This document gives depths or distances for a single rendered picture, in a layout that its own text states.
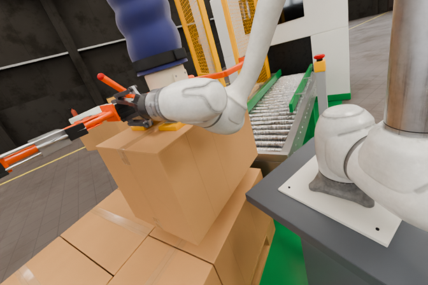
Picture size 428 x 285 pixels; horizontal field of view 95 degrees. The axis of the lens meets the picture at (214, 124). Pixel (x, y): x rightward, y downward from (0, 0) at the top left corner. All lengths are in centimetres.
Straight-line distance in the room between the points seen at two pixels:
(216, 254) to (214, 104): 68
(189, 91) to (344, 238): 56
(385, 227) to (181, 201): 57
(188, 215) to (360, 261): 48
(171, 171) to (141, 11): 54
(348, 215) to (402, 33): 48
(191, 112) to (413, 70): 40
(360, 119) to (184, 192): 56
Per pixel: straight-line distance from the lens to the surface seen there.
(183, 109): 44
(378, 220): 74
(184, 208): 72
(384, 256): 69
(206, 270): 94
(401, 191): 54
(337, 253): 67
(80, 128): 64
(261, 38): 53
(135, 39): 81
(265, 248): 156
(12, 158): 64
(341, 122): 64
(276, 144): 149
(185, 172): 68
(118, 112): 70
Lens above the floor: 131
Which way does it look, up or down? 21 degrees down
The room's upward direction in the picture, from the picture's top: 17 degrees counter-clockwise
